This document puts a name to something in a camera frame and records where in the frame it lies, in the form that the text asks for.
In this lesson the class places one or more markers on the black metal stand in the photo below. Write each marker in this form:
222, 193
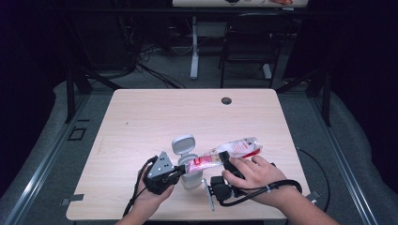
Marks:
70, 93
326, 100

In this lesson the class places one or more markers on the grey tape strip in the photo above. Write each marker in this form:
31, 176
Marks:
313, 197
75, 198

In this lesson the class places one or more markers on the aluminium floor rail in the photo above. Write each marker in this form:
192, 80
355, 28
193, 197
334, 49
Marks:
40, 170
344, 170

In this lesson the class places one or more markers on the white background desk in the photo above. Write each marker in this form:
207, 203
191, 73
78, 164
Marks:
194, 47

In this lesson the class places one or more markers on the black folding chair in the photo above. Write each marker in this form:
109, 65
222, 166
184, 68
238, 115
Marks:
250, 40

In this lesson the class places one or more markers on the person's right hand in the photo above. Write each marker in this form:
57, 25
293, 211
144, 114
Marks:
263, 181

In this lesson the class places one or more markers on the orange object on background desk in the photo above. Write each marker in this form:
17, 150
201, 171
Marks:
281, 2

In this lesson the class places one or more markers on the black table grommet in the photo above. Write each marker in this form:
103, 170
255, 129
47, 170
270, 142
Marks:
226, 100

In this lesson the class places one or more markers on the person's left hand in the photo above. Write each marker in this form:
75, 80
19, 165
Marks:
147, 201

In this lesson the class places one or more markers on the red and white pouch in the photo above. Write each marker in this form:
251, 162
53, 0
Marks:
237, 148

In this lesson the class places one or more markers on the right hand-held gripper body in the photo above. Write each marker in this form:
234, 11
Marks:
220, 189

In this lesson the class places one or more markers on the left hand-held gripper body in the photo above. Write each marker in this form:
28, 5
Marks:
161, 175

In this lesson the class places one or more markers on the white lidded plastic jar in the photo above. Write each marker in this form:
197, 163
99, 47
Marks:
184, 145

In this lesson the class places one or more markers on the black floor socket frame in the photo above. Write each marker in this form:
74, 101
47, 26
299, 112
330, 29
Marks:
69, 134

